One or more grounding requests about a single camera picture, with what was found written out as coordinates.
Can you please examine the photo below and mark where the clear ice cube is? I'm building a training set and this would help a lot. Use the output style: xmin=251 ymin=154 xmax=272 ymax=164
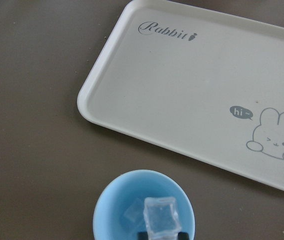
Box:
xmin=143 ymin=196 xmax=182 ymax=240
xmin=124 ymin=198 xmax=144 ymax=224

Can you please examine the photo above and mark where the blue plastic cup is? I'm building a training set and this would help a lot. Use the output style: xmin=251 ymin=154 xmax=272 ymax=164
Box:
xmin=93 ymin=169 xmax=196 ymax=240

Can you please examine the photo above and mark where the beige rabbit tray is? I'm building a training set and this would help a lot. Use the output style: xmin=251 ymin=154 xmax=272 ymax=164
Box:
xmin=77 ymin=0 xmax=284 ymax=190

